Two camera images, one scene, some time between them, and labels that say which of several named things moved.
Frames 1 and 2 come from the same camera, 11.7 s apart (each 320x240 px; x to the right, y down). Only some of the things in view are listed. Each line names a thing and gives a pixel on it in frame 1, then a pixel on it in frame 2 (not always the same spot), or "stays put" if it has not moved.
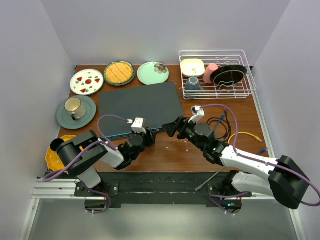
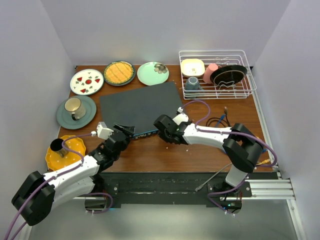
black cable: (225, 123) stays put
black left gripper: (150, 136) -> (128, 130)
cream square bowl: (193, 67) stays put
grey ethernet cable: (201, 186) stays put
